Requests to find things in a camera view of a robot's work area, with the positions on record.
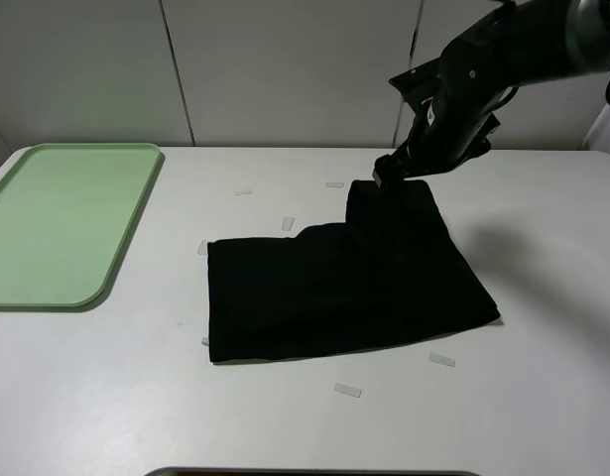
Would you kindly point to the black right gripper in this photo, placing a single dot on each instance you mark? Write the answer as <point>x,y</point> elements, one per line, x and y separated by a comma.
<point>451,105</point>

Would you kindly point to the black short sleeve shirt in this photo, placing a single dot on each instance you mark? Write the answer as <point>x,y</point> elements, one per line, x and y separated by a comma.
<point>388,275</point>

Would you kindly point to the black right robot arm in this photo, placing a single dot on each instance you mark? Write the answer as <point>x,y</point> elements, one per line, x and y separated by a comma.
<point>537,41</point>

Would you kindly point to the light green tray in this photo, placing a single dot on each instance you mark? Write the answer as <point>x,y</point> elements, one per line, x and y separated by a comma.
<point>67,214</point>

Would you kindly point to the clear tape strip front right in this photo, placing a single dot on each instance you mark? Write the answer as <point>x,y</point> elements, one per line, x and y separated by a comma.
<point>441,360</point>

